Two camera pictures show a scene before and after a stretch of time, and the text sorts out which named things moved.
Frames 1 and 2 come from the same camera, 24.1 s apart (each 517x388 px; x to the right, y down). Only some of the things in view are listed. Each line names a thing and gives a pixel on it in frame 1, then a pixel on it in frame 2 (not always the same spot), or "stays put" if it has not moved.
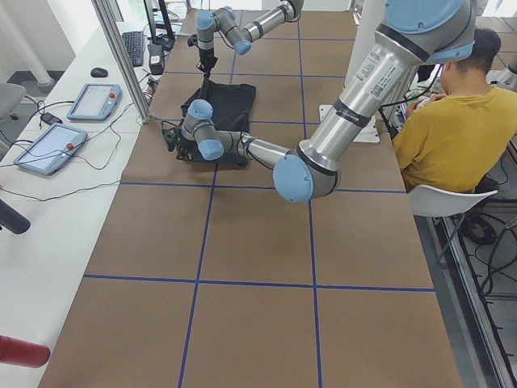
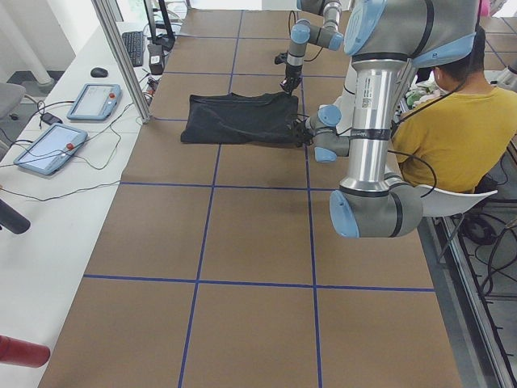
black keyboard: x=134 y=44 stays put
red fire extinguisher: x=20 y=352 stays put
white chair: x=432 y=202 stays put
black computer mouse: x=98 y=73 stays put
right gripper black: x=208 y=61 to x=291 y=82
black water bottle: x=13 y=219 stays put
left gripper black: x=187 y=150 to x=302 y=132
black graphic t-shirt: x=232 y=106 to x=229 y=118
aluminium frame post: x=107 y=19 stays put
